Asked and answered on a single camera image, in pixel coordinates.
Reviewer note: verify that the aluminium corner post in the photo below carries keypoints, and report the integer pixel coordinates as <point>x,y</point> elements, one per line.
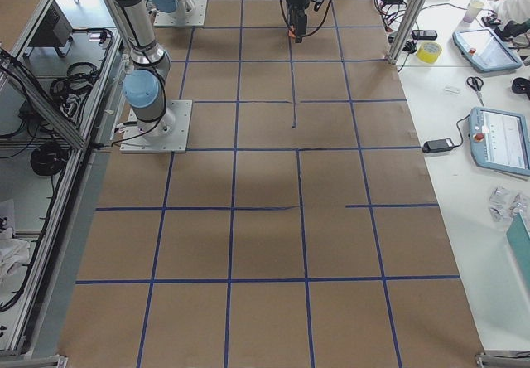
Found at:
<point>413,9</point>

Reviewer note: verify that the person white sleeve forearm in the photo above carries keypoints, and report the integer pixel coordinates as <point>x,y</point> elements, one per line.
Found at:
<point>511,10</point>

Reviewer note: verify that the lower blue teach pendant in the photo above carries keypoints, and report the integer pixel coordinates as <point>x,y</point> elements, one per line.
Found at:
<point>499,140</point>

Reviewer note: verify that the black electronics box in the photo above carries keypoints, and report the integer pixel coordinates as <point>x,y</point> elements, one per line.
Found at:
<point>54,31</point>

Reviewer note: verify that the blue teach pendant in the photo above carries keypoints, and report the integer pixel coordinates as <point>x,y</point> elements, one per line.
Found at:
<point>499,140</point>
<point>485,51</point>

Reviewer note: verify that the black power brick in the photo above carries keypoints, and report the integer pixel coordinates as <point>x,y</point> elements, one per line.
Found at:
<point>438,145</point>

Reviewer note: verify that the upper blue teach pendant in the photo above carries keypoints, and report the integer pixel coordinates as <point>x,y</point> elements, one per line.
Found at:
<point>485,51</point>

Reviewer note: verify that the black scissors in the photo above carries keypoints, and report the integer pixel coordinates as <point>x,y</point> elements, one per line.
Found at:
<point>476,84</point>

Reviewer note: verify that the yellow tape roll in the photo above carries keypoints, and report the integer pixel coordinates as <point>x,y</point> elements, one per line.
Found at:
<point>429,51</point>

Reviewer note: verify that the clear plastic parts bags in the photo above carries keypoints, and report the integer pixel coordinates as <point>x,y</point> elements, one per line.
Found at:
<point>505,205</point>

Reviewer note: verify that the black remote control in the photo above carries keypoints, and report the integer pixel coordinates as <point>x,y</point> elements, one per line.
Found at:
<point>424,35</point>

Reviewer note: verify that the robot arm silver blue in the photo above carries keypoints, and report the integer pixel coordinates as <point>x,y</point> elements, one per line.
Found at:
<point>145,87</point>
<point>179,9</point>

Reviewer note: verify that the white paper cup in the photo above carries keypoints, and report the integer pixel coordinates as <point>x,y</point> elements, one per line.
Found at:
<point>473,10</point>

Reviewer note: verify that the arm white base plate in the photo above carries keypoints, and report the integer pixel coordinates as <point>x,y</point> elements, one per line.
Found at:
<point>170,135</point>
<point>197,19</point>

